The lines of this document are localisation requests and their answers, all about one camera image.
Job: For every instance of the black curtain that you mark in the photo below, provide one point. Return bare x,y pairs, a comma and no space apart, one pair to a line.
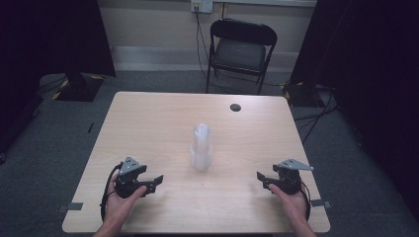
39,42
369,65

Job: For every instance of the black folding chair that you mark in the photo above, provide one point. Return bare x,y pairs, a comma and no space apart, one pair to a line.
238,52

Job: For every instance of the person's left hand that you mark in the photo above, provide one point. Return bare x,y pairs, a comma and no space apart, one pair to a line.
117,207

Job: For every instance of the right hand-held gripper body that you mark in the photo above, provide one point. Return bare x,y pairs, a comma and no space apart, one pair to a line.
290,181

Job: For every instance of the person's right hand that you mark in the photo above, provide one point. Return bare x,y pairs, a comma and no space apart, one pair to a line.
294,205

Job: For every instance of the clear plastic bottle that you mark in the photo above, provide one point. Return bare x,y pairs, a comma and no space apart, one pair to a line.
201,151

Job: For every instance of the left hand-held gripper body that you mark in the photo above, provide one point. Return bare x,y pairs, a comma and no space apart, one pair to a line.
126,184

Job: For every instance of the black stand base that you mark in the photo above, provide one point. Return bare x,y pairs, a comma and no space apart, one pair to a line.
301,95
79,87

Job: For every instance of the black round table grommet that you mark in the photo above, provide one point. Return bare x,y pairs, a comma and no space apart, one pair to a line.
235,107

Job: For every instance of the grey tape strip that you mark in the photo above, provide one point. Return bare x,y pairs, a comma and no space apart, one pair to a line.
321,203
74,206

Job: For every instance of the white wall outlet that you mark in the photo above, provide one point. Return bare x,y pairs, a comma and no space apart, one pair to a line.
201,5

